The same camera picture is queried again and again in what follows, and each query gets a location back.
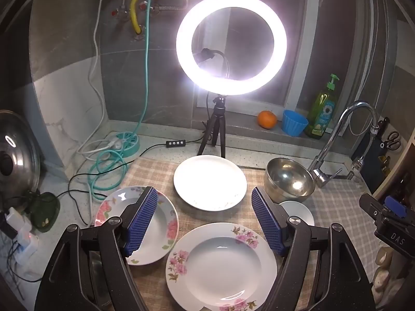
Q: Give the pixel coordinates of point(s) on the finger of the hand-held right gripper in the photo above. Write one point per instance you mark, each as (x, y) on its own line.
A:
(373, 205)

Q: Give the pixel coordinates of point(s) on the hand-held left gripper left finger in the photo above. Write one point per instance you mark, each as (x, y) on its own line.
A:
(139, 223)

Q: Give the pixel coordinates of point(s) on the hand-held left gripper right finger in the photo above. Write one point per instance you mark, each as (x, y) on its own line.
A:
(267, 223)

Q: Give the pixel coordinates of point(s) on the small floral plate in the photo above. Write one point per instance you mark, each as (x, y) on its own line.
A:
(159, 230)

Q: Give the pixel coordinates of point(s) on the small white bowl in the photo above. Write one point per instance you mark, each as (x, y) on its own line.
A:
(300, 213)

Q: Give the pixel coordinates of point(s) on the stainless steel bowl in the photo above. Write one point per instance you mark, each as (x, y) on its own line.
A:
(288, 181)

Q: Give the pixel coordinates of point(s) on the large floral plate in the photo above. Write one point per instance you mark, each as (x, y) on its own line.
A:
(223, 265)

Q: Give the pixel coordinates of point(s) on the plain white plate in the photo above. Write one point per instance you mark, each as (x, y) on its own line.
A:
(210, 181)

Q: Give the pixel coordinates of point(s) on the white shelf unit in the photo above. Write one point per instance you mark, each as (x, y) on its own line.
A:
(394, 181)

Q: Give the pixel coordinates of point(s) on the grey checked cloth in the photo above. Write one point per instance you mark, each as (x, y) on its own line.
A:
(340, 213)

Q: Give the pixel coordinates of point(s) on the dark utensil rack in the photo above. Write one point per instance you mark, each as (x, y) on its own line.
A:
(373, 155)

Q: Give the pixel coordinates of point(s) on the beige checked cloth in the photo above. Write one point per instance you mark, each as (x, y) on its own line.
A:
(155, 175)

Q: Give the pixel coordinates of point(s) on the black scissors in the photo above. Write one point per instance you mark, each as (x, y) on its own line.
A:
(393, 141)

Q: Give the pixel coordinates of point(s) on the chrome faucet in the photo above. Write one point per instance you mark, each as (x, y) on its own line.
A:
(327, 142)

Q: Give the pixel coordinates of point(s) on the black inline remote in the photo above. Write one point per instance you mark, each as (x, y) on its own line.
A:
(175, 143)

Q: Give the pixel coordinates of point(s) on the green glass dish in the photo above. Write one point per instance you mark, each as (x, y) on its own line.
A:
(45, 210)

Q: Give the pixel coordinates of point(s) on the orange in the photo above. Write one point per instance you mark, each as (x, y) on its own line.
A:
(267, 120)

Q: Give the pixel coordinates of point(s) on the blue ribbed cup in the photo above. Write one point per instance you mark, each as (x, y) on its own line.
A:
(293, 123)

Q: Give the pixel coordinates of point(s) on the green dish soap bottle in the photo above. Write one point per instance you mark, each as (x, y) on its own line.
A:
(321, 113)

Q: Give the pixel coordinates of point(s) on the white power strip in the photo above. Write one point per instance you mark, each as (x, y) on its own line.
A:
(29, 246)

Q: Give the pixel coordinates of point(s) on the white plug adapter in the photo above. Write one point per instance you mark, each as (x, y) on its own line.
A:
(16, 218)

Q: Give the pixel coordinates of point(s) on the steel pot lid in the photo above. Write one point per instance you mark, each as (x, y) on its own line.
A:
(19, 142)

